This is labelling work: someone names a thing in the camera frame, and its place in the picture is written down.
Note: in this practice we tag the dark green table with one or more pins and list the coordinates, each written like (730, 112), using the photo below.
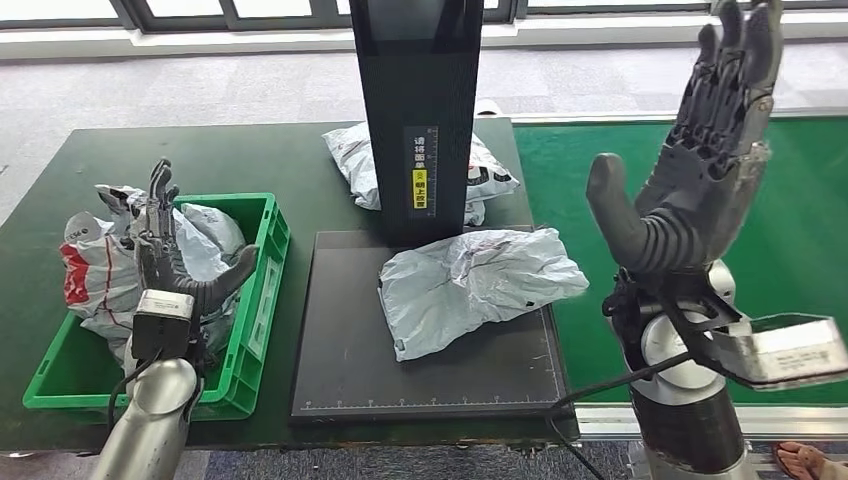
(99, 159)

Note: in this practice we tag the black inbound scanning machine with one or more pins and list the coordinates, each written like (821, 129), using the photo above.
(344, 371)

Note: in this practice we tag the pale grey poly parcel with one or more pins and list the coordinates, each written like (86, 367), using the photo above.
(464, 285)

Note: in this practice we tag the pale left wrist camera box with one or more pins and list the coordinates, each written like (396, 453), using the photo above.
(162, 324)

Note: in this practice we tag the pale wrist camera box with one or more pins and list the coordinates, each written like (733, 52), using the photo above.
(162, 324)
(788, 351)

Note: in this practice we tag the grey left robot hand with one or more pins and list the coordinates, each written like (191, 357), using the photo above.
(162, 258)

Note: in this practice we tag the dark window frame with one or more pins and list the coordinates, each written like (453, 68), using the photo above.
(225, 12)

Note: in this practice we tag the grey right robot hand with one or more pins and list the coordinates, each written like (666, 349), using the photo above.
(709, 192)

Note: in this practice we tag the white poly parcel, red stripes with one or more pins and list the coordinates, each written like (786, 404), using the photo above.
(351, 162)

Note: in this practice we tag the green plastic crate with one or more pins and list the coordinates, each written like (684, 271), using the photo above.
(262, 318)

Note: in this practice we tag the green conveyor belt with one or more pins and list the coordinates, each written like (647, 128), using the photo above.
(570, 185)

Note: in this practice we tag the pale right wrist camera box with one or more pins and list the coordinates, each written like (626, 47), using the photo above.
(788, 351)

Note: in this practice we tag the white poly parcel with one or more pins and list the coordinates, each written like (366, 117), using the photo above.
(351, 162)
(93, 278)

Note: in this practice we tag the person's foot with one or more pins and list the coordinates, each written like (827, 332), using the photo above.
(805, 462)

